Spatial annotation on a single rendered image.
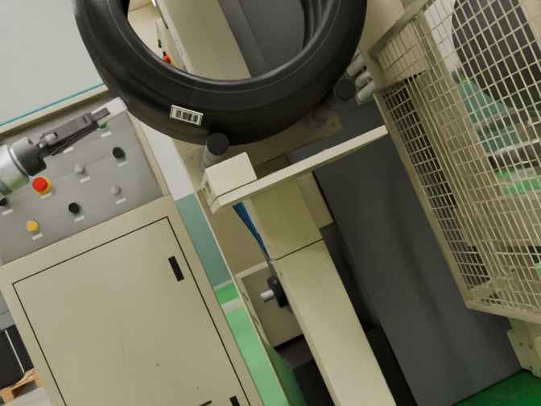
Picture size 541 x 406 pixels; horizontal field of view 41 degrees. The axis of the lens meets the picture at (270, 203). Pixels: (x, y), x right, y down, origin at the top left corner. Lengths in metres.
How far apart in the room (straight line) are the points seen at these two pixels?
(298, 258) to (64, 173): 0.79
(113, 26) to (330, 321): 0.88
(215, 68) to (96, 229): 0.62
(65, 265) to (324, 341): 0.79
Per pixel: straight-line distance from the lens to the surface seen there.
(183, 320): 2.12
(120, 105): 1.50
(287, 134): 1.77
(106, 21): 1.42
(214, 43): 1.83
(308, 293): 1.79
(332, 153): 1.43
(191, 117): 1.39
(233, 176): 1.40
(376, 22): 1.84
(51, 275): 2.14
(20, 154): 1.48
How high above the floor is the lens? 0.75
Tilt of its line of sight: level
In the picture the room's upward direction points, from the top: 24 degrees counter-clockwise
